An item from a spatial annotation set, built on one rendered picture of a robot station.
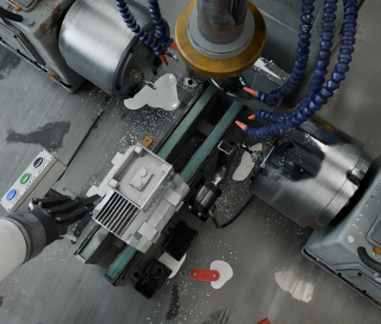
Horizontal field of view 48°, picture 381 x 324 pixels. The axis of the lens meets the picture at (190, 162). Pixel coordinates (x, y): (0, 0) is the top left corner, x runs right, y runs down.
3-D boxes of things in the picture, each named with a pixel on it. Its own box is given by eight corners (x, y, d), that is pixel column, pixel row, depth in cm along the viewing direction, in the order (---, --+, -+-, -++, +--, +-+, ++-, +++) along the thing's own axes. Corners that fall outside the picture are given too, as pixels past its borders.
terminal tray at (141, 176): (141, 150, 105) (136, 141, 98) (175, 173, 103) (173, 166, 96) (111, 189, 103) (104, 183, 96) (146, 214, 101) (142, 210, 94)
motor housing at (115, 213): (136, 157, 120) (124, 136, 102) (191, 195, 117) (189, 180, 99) (93, 215, 116) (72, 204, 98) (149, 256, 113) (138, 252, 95)
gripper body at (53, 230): (53, 231, 76) (82, 216, 84) (18, 203, 77) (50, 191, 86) (37, 261, 78) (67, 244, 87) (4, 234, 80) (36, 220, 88)
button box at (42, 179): (56, 158, 112) (42, 147, 109) (69, 166, 107) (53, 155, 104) (13, 211, 109) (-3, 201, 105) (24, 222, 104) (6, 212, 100)
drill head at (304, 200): (267, 111, 123) (283, 71, 99) (393, 192, 116) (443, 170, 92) (218, 179, 119) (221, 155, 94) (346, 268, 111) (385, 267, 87)
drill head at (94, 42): (91, -2, 135) (67, -62, 111) (184, 58, 129) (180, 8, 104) (40, 56, 130) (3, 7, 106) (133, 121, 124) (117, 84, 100)
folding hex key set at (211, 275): (220, 270, 123) (220, 270, 122) (219, 281, 123) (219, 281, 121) (189, 268, 124) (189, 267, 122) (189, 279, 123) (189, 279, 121)
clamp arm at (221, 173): (220, 168, 111) (224, 137, 87) (229, 174, 111) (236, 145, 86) (212, 178, 110) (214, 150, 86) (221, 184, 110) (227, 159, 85)
